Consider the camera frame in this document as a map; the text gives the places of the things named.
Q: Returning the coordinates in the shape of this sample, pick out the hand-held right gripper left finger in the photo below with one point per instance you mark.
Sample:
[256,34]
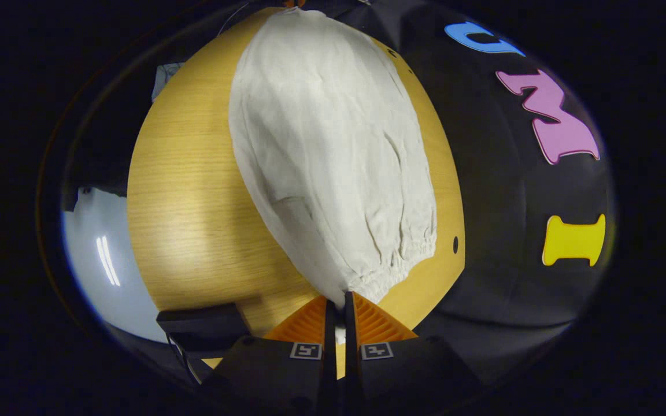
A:
[287,375]

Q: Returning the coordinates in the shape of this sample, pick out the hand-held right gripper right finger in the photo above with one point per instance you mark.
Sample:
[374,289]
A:
[402,375]

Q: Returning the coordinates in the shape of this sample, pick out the white jeans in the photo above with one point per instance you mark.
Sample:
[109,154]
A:
[333,144]

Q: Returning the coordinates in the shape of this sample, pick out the black backdrop cloth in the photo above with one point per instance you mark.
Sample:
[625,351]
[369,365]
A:
[500,190]

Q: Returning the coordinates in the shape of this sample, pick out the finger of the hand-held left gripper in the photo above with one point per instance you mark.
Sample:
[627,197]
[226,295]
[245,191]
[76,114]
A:
[294,3]

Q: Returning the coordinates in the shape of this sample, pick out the pale grey object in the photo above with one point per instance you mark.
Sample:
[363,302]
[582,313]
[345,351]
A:
[166,78]

